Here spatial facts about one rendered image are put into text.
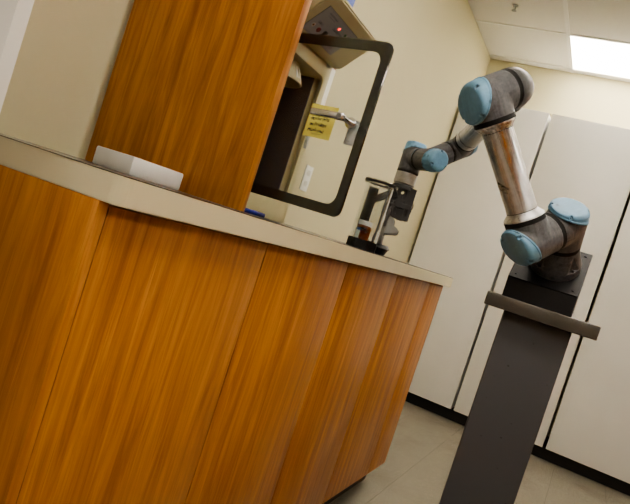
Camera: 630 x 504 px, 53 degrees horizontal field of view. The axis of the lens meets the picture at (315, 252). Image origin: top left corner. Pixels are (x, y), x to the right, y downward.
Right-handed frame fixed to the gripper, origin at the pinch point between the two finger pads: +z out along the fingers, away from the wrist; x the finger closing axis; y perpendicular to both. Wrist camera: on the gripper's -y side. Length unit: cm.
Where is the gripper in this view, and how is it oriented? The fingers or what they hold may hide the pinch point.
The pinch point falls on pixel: (379, 238)
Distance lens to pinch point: 221.7
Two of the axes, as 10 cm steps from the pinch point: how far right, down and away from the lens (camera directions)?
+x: 1.7, 0.2, 9.9
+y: 9.4, 3.1, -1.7
